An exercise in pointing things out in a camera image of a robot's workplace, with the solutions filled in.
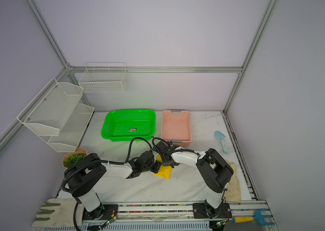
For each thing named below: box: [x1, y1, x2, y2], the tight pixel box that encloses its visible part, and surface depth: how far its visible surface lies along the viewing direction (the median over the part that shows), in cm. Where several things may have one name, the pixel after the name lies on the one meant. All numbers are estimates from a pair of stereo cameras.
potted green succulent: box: [62, 147, 88, 170], surface depth 83 cm
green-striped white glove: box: [31, 198, 84, 228], surface depth 74 cm
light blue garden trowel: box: [214, 130, 228, 154], surface depth 106 cm
